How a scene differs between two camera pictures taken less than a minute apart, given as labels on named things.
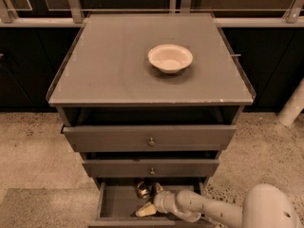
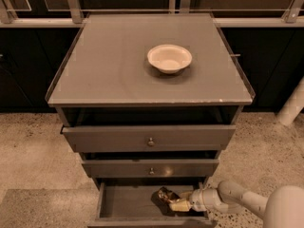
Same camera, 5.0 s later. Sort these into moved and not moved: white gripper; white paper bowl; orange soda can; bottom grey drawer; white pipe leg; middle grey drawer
Moved: orange soda can; white gripper
Not moved: white paper bowl; bottom grey drawer; middle grey drawer; white pipe leg
